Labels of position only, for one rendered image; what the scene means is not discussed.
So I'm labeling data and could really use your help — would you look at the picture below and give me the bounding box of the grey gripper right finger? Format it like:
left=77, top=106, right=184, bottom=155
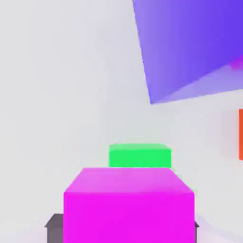
left=194, top=212, right=228, bottom=243

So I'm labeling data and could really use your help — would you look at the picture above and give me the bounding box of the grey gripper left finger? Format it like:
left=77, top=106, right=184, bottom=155
left=28, top=213, right=65, bottom=243

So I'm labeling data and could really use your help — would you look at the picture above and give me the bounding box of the small magenta cube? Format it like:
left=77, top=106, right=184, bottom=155
left=229, top=55, right=243, bottom=71
left=63, top=167, right=196, bottom=243

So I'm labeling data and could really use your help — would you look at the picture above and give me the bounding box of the small green cube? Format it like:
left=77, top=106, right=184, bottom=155
left=108, top=143, right=195, bottom=192

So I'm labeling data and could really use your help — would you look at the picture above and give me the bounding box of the large orange box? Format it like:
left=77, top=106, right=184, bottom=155
left=238, top=109, right=243, bottom=161

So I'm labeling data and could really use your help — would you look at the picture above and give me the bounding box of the large purple box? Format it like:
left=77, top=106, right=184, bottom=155
left=132, top=0, right=243, bottom=105

